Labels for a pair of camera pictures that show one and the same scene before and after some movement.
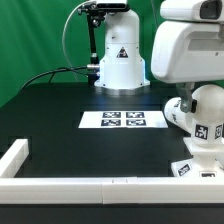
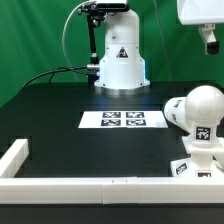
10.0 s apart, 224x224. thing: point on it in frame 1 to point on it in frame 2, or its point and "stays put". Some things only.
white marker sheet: (123, 119) stays put
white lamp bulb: (208, 119) stays put
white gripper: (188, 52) to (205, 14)
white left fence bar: (14, 158) stays put
